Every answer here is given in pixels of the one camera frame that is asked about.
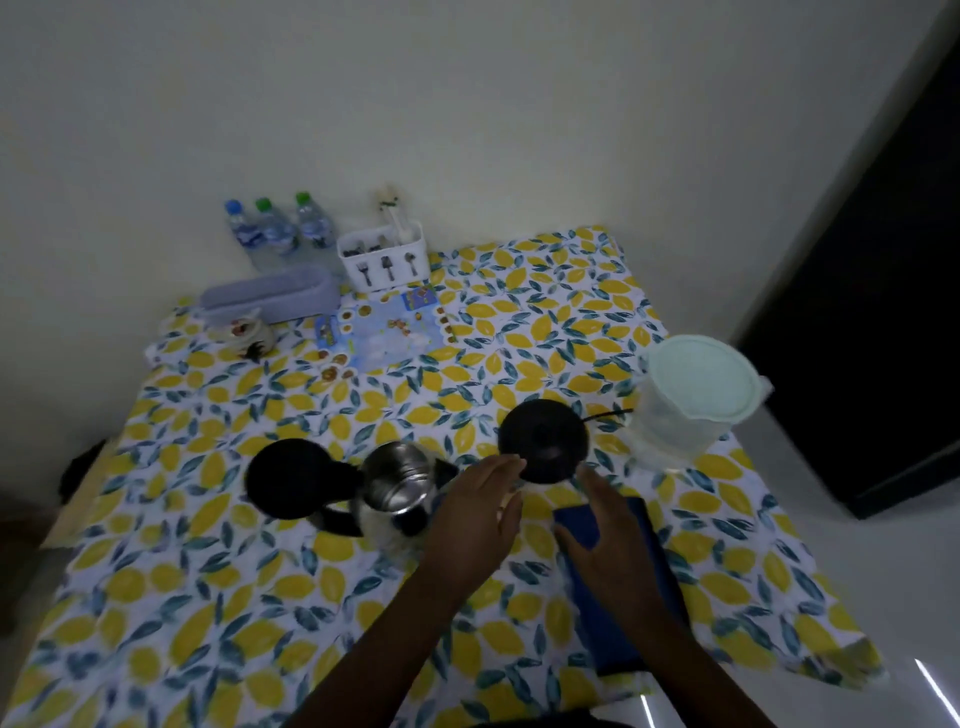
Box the person's right forearm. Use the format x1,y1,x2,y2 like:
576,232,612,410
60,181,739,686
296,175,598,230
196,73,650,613
633,618,777,728

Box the lavender rectangular plastic box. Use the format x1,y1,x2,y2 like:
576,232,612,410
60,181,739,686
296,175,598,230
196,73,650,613
198,263,343,328

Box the lemon print tablecloth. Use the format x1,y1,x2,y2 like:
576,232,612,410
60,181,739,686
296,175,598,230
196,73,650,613
0,224,891,728

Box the white utensil handles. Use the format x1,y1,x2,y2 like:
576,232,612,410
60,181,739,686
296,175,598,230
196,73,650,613
377,186,414,243

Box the dark door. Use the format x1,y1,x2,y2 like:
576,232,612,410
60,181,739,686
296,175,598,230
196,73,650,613
738,43,960,521

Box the person's right hand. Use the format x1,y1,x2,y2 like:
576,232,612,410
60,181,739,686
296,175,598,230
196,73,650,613
552,463,678,640

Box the steel kettle with black lid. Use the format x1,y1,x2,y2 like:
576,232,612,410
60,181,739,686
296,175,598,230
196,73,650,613
244,438,460,561

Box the dark blue cloth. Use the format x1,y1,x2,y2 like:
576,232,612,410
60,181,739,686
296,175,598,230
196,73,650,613
552,495,693,678

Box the small printed ceramic cup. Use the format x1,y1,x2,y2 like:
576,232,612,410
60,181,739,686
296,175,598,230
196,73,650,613
205,310,279,363

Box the blue cartoon print placemat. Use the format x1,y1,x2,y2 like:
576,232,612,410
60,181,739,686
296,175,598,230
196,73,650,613
314,288,453,373

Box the white cutlery caddy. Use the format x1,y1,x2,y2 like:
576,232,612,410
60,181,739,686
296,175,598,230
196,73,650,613
335,222,433,294

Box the person's left forearm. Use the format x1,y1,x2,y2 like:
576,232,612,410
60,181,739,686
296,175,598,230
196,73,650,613
283,573,481,728

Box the clear container with green lid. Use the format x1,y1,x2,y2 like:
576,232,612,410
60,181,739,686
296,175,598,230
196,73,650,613
621,333,774,475

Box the black round kettle base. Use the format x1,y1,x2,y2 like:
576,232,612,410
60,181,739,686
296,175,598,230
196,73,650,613
496,398,592,486

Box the person's left hand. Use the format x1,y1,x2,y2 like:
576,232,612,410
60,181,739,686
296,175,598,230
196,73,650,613
417,453,529,603

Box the blue cap water bottle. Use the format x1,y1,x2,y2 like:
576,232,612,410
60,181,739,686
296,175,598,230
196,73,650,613
224,198,269,273

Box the green cap water bottle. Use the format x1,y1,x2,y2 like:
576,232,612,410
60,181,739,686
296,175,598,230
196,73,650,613
254,196,303,261
294,191,339,253

